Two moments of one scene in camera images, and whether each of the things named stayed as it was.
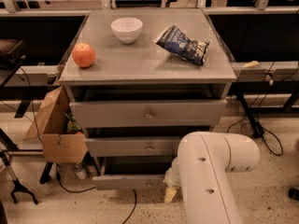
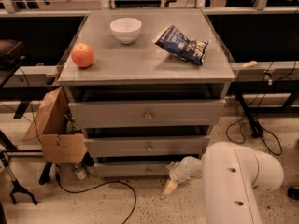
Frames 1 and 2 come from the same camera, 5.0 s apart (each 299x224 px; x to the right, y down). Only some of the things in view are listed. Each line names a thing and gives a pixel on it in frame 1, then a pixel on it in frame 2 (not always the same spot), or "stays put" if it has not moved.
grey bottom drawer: (128, 182) to (159, 169)
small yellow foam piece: (251, 64) stays put
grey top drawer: (155, 113) stays put
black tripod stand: (7, 145) stays put
